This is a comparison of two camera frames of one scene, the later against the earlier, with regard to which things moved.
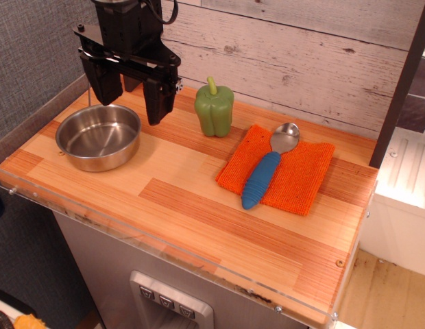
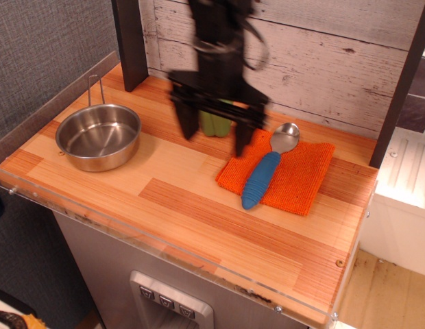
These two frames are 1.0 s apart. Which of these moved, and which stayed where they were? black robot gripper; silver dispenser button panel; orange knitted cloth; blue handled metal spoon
Moved: black robot gripper
Stayed: orange knitted cloth; blue handled metal spoon; silver dispenser button panel
